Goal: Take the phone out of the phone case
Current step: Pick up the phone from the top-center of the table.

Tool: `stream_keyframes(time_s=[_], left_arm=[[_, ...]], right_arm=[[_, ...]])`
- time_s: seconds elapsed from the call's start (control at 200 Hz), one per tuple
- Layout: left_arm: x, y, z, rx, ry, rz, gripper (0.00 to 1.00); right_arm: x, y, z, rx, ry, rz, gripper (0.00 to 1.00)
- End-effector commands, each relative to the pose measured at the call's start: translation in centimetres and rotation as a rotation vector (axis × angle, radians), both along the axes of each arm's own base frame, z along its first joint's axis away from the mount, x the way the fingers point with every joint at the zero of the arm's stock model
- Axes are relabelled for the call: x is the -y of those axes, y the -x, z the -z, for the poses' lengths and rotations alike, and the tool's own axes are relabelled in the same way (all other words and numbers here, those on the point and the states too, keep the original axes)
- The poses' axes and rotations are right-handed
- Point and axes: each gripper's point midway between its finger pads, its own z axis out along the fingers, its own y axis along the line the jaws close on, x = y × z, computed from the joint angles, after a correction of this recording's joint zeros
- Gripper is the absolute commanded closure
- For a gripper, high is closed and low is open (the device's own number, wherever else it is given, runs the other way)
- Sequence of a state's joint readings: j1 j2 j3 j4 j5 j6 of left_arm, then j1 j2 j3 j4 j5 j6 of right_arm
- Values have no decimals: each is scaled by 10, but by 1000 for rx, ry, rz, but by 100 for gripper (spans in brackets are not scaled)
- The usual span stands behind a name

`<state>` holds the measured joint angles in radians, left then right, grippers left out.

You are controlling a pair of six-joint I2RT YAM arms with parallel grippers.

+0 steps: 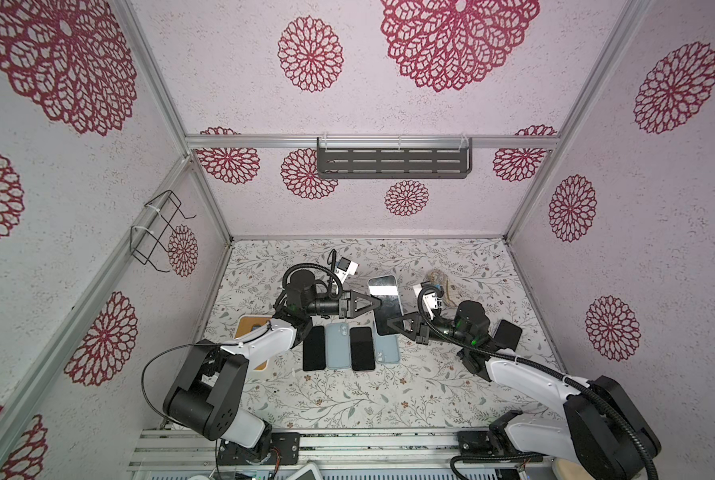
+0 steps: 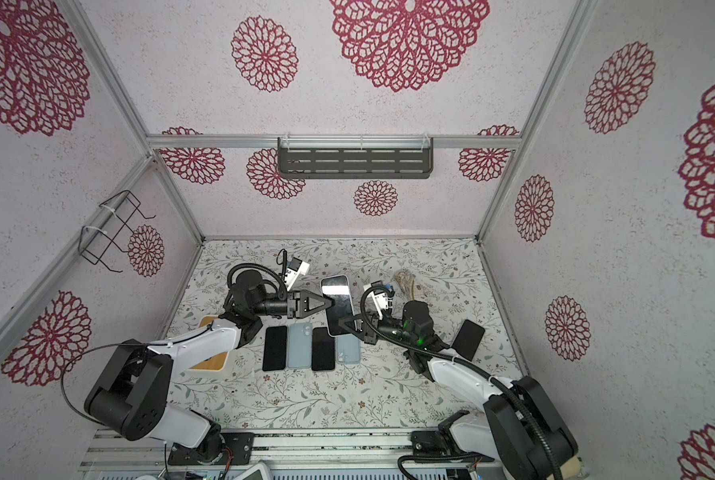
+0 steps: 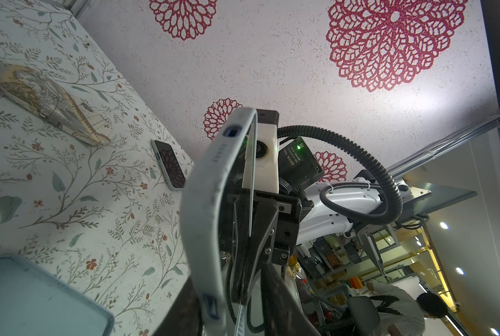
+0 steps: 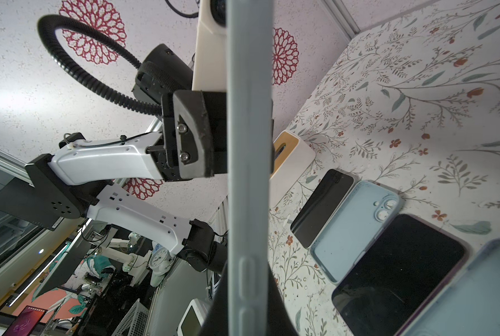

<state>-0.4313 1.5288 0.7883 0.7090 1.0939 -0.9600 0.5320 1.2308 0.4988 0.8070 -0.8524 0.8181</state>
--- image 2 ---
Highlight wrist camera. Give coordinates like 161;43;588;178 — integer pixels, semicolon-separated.
283;257;310;291
363;280;393;319

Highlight white wooden-top tissue box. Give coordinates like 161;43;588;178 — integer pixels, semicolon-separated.
188;315;228;374

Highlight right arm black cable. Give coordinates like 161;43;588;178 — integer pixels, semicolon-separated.
358;284;565;480

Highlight black wire wall rack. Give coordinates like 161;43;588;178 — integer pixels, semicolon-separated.
76;189;155;274

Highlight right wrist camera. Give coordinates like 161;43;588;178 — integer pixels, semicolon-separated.
363;280;393;319

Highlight crumpled clear plastic bag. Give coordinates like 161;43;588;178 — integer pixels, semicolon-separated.
393;268;431;301

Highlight pale green phone case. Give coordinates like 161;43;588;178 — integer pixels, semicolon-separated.
335;334;361;365
286;323;313;370

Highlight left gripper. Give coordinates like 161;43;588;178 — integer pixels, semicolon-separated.
254;290;333;319

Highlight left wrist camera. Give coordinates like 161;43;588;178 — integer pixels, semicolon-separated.
283;257;310;291

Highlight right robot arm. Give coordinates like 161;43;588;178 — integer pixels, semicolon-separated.
337;301;579;479

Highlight grey metal wall shelf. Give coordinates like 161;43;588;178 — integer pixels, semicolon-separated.
276;137;435;180

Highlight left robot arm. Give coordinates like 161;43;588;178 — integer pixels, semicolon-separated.
83;263;333;465

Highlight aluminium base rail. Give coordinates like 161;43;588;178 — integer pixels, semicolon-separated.
80;427;515;480

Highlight black phone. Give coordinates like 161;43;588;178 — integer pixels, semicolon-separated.
451;319;485;361
320;275;353;337

